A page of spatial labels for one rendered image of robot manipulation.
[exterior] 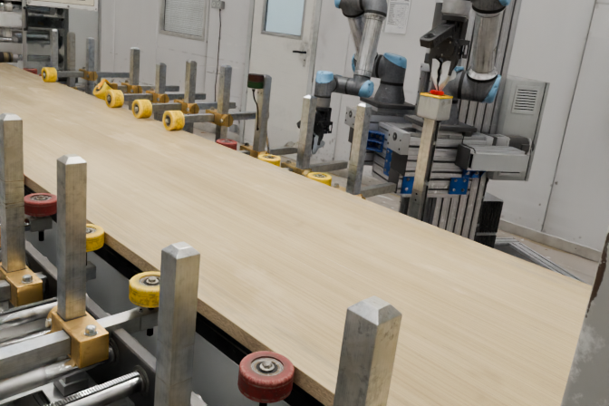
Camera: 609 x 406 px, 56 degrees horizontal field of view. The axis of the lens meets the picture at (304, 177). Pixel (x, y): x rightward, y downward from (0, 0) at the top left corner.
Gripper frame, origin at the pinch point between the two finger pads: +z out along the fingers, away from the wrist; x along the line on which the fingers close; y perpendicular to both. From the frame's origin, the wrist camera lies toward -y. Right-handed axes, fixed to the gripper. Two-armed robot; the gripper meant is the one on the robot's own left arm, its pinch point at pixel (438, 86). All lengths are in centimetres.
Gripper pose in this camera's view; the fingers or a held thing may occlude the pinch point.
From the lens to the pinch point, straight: 174.1
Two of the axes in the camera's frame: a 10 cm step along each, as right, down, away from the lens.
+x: -6.9, -2.7, 6.7
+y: 7.1, -1.1, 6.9
